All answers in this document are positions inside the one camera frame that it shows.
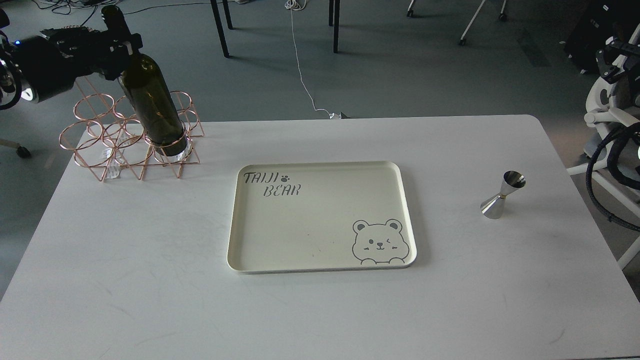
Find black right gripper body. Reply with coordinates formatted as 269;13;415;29
618;55;640;109

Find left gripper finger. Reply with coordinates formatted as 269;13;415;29
93;30;143;56
97;55;131;81

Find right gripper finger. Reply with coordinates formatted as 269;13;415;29
596;38;640;84

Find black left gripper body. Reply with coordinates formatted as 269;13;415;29
13;27;108;103

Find dark green wine bottle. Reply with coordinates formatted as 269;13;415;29
101;6;188;162

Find steel double jigger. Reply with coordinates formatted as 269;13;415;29
480;170;527;219

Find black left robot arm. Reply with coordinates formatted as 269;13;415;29
1;5;143;110

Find black table legs left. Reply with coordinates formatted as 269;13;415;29
210;0;234;59

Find black table legs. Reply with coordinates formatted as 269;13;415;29
210;0;234;59
327;0;341;54

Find rolling chair base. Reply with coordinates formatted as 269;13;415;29
406;0;509;47

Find black table legs right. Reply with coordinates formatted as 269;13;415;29
327;0;341;54

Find cream bear serving tray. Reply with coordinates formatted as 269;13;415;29
227;161;418;274

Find black floor cables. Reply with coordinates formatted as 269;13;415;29
30;0;211;31

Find copper wire wine rack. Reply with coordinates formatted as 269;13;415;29
59;87;204;182

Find white floor cable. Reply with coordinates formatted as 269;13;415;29
284;0;343;120

